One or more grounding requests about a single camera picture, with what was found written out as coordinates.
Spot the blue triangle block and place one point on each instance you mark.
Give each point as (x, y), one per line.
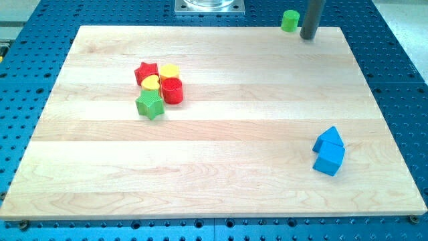
(331, 135)

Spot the blue cube block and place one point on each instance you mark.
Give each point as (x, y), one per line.
(330, 157)

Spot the wooden board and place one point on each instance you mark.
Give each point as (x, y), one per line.
(255, 99)

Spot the red cylinder block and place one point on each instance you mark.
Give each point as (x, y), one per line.
(172, 89)

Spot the green star block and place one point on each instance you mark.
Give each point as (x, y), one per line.
(150, 104)

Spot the yellow hexagon block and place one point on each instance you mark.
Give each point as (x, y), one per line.
(169, 71)

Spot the yellow heart block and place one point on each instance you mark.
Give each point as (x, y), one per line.
(151, 82)

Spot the red star block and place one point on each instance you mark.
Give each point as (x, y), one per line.
(145, 70)

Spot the green cylinder block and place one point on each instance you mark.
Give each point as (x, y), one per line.
(290, 20)

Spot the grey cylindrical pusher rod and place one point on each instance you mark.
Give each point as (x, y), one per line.
(312, 19)

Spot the left board clamp screw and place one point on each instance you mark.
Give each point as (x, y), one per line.
(23, 225)

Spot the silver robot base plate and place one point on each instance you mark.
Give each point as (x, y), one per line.
(209, 6)

